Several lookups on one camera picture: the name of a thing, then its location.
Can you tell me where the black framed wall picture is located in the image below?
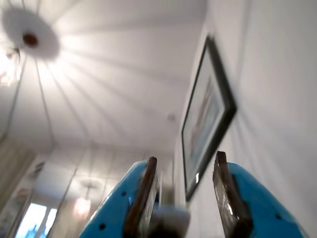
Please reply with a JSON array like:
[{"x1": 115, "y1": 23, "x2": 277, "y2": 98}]
[{"x1": 181, "y1": 34, "x2": 238, "y2": 201}]

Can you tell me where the beige striped curtain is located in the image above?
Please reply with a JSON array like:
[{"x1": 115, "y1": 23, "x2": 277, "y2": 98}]
[{"x1": 0, "y1": 138, "x2": 35, "y2": 224}]

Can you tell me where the bright window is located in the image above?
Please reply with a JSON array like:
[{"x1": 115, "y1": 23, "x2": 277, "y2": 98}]
[{"x1": 14, "y1": 202, "x2": 59, "y2": 238}]

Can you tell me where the glass chandelier brown canopy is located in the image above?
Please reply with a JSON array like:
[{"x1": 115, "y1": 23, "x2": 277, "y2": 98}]
[{"x1": 0, "y1": 31, "x2": 40, "y2": 87}]

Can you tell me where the small wall picture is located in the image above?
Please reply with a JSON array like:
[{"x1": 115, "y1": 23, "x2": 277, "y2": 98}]
[
  {"x1": 14, "y1": 187, "x2": 32, "y2": 201},
  {"x1": 31, "y1": 161, "x2": 47, "y2": 176}
]

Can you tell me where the turquoise gripper finger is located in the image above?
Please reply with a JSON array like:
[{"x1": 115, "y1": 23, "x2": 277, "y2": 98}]
[
  {"x1": 79, "y1": 156, "x2": 159, "y2": 238},
  {"x1": 212, "y1": 150, "x2": 310, "y2": 238}
]

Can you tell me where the grey and black device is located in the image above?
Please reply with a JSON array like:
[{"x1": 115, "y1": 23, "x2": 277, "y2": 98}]
[{"x1": 148, "y1": 184, "x2": 192, "y2": 238}]

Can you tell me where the glass pendant lamp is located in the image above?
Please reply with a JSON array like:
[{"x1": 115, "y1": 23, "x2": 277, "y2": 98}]
[{"x1": 73, "y1": 180, "x2": 100, "y2": 219}]

